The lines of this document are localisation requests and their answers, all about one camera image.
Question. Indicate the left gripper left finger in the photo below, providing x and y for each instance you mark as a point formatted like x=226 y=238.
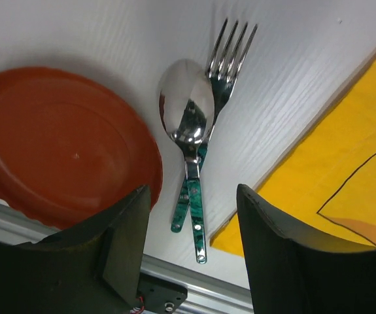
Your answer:
x=91 y=267

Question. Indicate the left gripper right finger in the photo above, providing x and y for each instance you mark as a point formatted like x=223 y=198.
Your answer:
x=293 y=267

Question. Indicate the yellow printed cloth mat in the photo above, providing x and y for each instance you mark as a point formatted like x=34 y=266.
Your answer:
x=329 y=180

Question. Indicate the spoon with green handle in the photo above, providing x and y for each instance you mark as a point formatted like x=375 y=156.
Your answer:
x=186 y=109

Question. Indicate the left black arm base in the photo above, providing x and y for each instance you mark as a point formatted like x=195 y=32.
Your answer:
x=158 y=295

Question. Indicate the red round plate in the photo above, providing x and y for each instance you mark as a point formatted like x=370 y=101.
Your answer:
x=70 y=147

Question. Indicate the aluminium mounting rail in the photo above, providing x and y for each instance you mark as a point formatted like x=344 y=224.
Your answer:
x=205 y=294

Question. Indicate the fork with green handle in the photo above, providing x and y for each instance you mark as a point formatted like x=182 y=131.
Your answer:
x=223 y=73

